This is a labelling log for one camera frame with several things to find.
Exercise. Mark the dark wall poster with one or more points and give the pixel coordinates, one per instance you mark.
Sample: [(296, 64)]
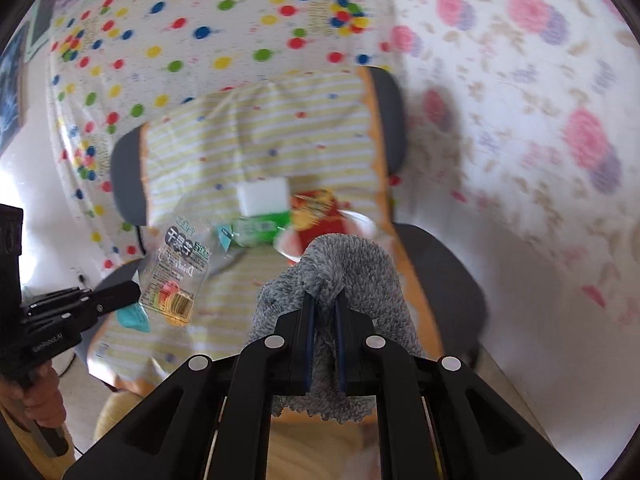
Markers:
[(10, 100)]

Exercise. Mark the teal small packet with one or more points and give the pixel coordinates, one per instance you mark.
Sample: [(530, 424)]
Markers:
[(132, 317)]

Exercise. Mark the red snack packet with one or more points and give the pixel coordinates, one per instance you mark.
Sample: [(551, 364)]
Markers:
[(315, 215)]

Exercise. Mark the green plastic bottle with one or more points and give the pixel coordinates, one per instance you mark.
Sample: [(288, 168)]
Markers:
[(255, 230)]

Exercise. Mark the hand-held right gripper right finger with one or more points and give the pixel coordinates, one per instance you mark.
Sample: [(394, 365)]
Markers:
[(341, 340)]

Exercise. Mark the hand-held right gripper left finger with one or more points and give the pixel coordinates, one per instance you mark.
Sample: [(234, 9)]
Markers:
[(310, 340)]

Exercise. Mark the pink floral sheet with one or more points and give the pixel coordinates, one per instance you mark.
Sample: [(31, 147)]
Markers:
[(525, 110)]

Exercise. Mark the person's left hand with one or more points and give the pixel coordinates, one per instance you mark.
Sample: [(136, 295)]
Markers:
[(42, 395)]

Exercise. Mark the white foam block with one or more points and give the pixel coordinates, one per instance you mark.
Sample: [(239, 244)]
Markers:
[(262, 197)]

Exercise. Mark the polka dot sheet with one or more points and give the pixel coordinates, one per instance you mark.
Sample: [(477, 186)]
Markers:
[(200, 10)]

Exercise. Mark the yellow striped cloth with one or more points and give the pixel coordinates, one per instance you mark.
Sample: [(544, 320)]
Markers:
[(280, 125)]

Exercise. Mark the grey office chair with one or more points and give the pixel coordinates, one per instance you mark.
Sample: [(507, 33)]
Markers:
[(440, 280)]

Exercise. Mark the grey fluffy cloth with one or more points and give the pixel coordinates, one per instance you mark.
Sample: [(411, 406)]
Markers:
[(350, 270)]

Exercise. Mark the clear plastic snack packet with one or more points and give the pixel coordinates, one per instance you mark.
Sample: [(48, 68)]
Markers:
[(175, 270)]

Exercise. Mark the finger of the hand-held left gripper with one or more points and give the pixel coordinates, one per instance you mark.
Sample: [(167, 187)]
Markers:
[(110, 299)]

